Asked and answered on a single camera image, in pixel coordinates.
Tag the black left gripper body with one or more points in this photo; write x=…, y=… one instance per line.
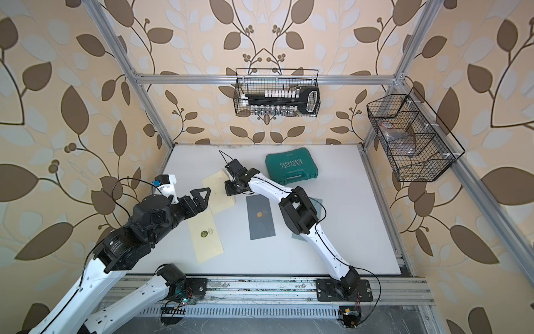
x=186, y=210

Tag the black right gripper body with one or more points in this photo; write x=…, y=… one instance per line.
x=233, y=187

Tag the cream envelope brown seal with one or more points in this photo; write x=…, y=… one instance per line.
x=218, y=200

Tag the light blue-grey envelope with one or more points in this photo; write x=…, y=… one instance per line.
x=318, y=205

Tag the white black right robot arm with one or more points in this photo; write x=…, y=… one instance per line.
x=297, y=209

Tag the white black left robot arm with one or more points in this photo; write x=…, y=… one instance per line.
x=114, y=256

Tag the cream envelope green seal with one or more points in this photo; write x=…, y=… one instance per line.
x=206, y=240

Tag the dark grey envelope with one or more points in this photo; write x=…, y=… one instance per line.
x=260, y=218

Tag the green plastic tool case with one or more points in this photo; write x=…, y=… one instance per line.
x=292, y=166

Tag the black socket set holder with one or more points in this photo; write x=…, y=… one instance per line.
x=298, y=101

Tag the left small circuit board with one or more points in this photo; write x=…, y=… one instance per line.
x=173, y=310

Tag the small circuit board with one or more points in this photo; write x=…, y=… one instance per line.
x=173, y=310
x=350, y=317

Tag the plastic bag in basket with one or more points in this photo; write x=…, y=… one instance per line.
x=397, y=142

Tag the right small circuit board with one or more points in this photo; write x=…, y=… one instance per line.
x=350, y=317

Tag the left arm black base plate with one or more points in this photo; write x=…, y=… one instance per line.
x=194, y=288

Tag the black wire basket back wall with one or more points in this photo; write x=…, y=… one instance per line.
x=249, y=85

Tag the black wire basket wall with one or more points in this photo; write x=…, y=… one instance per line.
x=437, y=147
x=249, y=85

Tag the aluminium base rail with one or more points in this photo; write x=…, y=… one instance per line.
x=292, y=297

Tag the aluminium frame post left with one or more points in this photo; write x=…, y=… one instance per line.
x=97, y=15

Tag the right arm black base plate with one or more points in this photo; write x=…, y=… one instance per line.
x=329, y=290

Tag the aluminium frame back crossbar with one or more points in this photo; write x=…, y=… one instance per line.
x=227, y=79

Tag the black wire basket right wall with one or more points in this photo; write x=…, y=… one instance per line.
x=437, y=147

